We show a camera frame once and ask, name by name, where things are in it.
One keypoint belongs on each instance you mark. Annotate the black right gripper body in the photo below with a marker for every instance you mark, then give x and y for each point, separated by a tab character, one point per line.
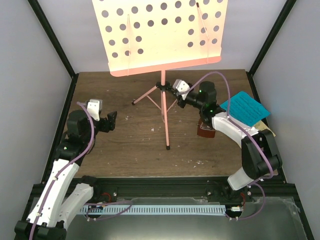
180	103

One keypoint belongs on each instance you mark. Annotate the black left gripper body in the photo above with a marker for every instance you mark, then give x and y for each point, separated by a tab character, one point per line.
106	128

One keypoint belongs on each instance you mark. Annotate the red-brown wooden metronome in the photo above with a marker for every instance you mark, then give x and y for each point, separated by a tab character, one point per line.
205	131

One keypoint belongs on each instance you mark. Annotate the blue sheet music booklet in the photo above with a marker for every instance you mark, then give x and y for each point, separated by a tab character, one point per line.
246	109

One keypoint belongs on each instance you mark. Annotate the pink tripod music stand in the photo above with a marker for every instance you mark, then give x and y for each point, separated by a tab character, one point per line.
142	36

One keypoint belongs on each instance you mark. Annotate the yellow sheet music page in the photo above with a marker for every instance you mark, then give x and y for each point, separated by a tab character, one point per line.
260	126

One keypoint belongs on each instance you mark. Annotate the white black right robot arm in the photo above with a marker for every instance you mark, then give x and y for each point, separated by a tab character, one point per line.
260	156

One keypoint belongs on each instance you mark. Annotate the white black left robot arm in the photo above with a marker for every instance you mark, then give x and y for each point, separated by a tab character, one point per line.
53	212

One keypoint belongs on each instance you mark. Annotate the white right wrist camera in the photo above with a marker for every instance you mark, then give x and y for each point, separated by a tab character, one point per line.
181	88

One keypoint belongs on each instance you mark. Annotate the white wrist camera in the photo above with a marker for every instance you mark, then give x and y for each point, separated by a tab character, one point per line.
94	108
181	88

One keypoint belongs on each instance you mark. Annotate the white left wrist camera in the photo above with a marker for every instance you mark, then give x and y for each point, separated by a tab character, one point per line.
94	108

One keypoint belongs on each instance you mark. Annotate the light blue slotted cable duct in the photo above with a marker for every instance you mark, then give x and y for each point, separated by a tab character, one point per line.
110	210

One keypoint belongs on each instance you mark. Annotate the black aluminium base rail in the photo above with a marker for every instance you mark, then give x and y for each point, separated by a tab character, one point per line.
215	188

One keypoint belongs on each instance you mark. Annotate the black frame post left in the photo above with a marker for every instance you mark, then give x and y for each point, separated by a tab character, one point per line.
42	18

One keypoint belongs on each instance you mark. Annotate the black frame post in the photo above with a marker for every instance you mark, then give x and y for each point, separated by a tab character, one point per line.
42	18
280	20

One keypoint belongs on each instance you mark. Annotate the black frame post right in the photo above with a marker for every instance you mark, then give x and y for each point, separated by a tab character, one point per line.
280	20

